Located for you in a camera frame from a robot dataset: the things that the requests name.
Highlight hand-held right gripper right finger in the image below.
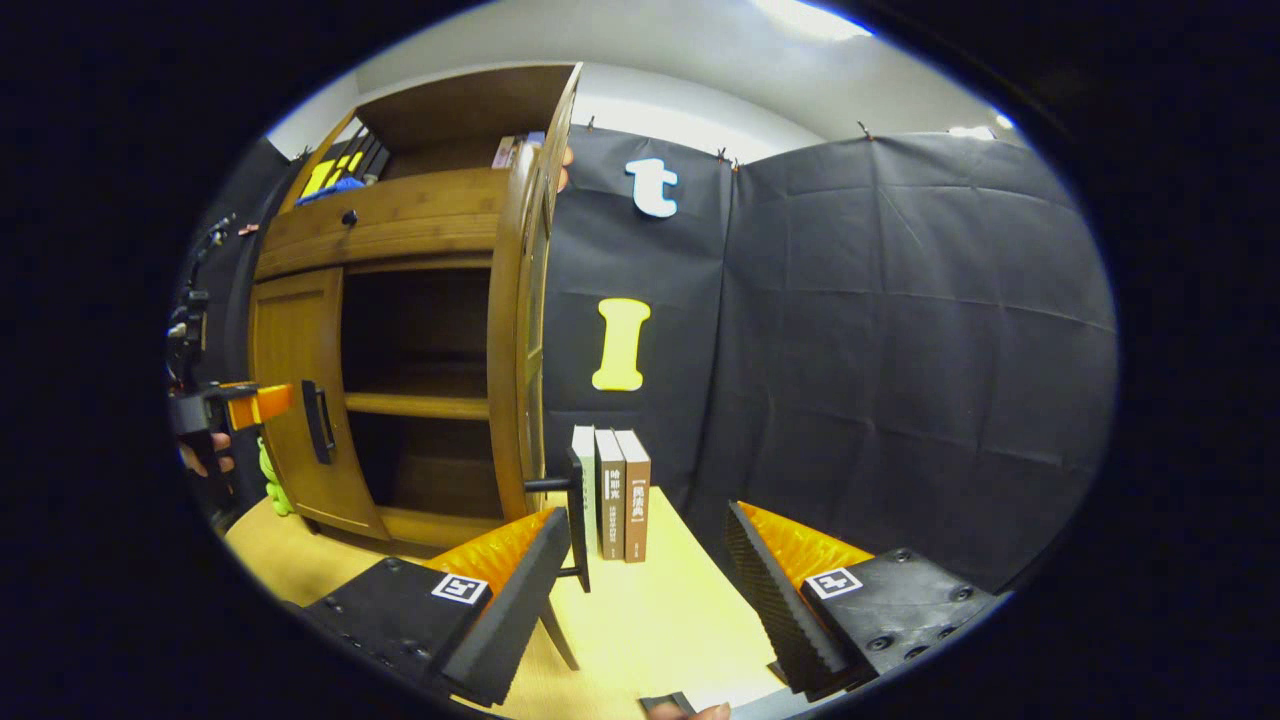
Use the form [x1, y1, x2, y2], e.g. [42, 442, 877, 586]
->
[722, 500, 1004, 703]

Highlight black cable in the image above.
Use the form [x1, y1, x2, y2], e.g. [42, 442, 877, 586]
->
[193, 213, 237, 301]

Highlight blue towel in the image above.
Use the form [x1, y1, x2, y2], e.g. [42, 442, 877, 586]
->
[296, 177, 367, 205]

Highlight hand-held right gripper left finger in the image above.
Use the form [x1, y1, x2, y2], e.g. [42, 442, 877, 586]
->
[298, 507, 572, 709]

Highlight light brown book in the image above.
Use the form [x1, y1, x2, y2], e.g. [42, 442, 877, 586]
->
[613, 430, 653, 565]

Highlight white and green book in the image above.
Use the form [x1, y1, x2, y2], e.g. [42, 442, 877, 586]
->
[571, 425, 599, 557]

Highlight wooden shoe cabinet door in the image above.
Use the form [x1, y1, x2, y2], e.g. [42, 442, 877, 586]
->
[248, 266, 393, 543]
[512, 165, 593, 673]

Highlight green frog toy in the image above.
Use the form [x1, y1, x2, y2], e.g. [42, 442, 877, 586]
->
[257, 436, 297, 519]

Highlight long ceiling light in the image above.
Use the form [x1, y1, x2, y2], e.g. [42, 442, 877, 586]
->
[755, 0, 874, 42]

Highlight dark brown book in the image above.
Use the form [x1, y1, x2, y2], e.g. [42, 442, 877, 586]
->
[595, 428, 628, 562]

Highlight wooden double-door shoe cabinet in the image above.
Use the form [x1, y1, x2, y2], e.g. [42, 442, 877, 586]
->
[247, 62, 584, 551]

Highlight wooden drawer with black knob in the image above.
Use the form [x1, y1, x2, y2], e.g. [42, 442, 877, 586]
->
[254, 167, 513, 282]

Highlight small ceiling light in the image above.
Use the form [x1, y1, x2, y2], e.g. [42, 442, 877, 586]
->
[948, 113, 1017, 142]

